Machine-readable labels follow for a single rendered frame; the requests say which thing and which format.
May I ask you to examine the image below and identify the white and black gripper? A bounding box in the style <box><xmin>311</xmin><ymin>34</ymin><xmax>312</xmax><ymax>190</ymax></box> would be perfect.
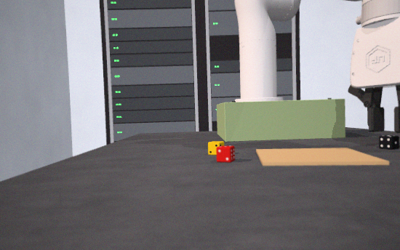
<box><xmin>348</xmin><ymin>13</ymin><xmax>400</xmax><ymax>133</ymax></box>

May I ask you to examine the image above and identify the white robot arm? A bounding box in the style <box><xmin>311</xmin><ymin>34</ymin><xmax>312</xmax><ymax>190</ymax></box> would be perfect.
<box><xmin>235</xmin><ymin>0</ymin><xmax>400</xmax><ymax>102</ymax></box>

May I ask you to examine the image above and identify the black die with white pips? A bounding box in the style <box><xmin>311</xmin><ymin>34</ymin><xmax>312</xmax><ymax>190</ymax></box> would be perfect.
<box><xmin>379</xmin><ymin>135</ymin><xmax>399</xmax><ymax>150</ymax></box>

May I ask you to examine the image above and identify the red die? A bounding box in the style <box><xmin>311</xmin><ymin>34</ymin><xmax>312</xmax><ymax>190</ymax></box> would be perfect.
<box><xmin>216</xmin><ymin>146</ymin><xmax>235</xmax><ymax>163</ymax></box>

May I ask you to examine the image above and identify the tan flat mat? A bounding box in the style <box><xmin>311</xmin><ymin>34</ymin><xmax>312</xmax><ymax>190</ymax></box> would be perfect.
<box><xmin>256</xmin><ymin>148</ymin><xmax>389</xmax><ymax>166</ymax></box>

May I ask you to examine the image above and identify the yellow die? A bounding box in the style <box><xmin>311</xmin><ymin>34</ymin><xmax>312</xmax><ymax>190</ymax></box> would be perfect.
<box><xmin>208</xmin><ymin>141</ymin><xmax>224</xmax><ymax>155</ymax></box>

